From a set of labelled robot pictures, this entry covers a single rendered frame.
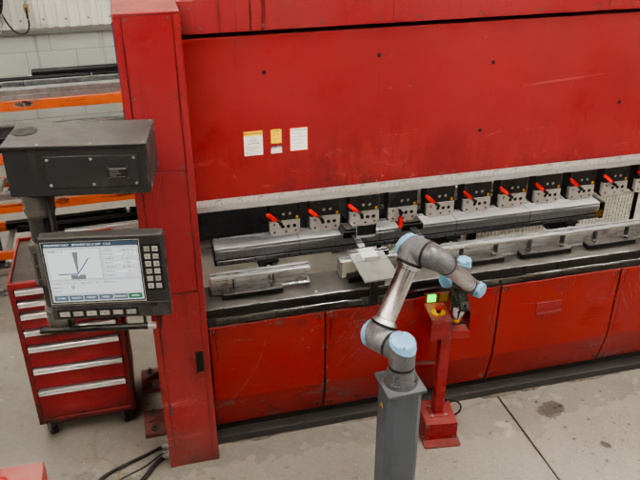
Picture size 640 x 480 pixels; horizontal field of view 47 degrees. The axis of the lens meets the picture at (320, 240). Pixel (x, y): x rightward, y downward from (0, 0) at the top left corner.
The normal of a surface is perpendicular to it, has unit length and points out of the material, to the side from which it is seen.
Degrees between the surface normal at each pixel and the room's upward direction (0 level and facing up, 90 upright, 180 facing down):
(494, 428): 0
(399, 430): 90
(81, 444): 0
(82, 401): 90
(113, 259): 90
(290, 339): 90
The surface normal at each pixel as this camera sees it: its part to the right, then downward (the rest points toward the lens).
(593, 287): 0.25, 0.47
